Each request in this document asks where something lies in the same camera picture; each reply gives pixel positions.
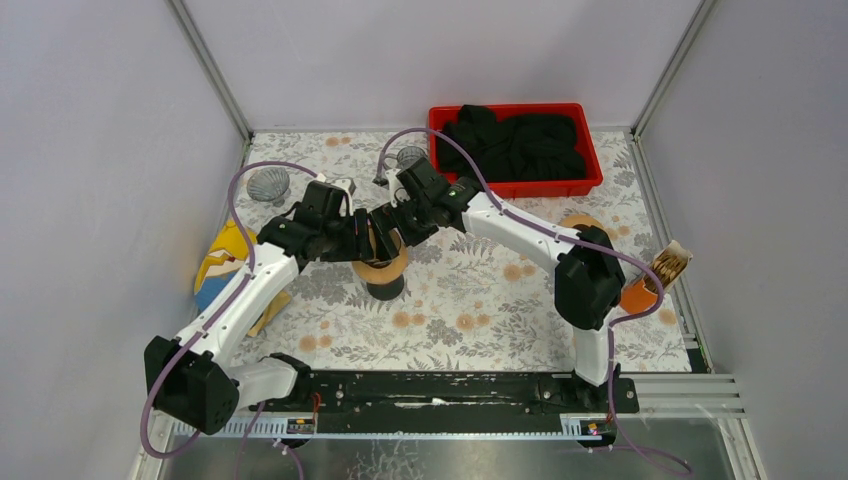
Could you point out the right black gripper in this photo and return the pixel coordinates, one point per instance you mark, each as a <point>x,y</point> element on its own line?
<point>388,217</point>

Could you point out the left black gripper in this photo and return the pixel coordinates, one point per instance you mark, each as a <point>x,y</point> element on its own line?
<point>357,234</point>

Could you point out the dark glass carafe red rim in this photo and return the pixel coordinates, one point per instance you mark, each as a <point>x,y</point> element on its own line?
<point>386,292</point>

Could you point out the brown paper coffee filter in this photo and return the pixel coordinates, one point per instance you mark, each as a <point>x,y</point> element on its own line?
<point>386,245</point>

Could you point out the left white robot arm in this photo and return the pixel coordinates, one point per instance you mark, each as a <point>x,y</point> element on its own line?
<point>191,376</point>

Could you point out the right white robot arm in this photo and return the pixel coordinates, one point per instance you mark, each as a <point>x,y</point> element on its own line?
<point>587,276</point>

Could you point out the floral table mat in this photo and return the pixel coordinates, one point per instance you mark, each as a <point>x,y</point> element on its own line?
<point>468,302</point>

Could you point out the red plastic bin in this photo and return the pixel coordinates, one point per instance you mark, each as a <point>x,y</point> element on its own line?
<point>440,115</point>

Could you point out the yellow blue cartoon book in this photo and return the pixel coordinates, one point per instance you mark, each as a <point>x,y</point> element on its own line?
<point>226,255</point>

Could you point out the black cloth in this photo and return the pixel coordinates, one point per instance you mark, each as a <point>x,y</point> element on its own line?
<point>531,147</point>

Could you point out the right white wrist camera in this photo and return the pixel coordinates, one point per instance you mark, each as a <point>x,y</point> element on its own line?
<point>389,180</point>

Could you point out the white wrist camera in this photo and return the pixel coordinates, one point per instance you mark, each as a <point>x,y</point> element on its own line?
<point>389,180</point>
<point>346,185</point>

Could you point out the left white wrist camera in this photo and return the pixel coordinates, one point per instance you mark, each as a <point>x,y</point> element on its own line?
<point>346,185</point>

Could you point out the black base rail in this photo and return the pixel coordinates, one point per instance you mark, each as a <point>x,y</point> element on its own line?
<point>450,402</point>

